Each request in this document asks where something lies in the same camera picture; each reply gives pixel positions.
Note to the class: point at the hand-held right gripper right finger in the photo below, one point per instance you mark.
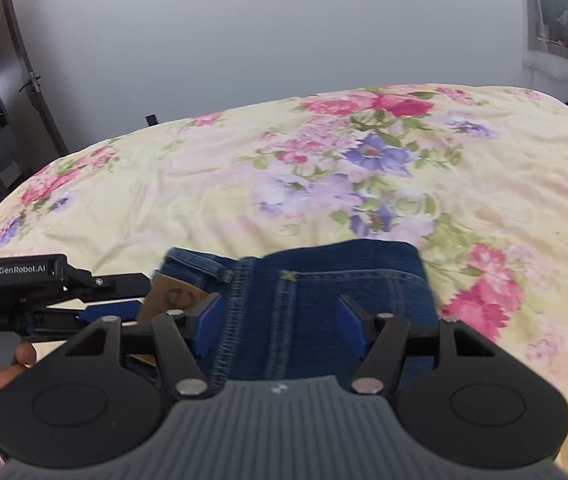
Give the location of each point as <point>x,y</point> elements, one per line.
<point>351,327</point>

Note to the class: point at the person's left hand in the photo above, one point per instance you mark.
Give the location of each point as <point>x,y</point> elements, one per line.
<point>11,355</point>

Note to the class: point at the blue denim pants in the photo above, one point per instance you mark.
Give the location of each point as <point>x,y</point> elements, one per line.
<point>314,310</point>

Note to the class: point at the yellow floral blanket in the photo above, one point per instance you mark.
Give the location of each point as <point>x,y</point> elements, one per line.
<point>214,195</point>

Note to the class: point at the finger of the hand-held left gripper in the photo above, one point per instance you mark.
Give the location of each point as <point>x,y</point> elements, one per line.
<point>119,285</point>
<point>109,310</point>

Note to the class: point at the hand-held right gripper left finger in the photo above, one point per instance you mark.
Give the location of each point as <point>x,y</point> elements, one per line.
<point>206,325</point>

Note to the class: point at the dark brown door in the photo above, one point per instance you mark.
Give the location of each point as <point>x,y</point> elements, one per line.
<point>9,85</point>

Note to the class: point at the black wall socket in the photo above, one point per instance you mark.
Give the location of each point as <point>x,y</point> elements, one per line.
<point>151,120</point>

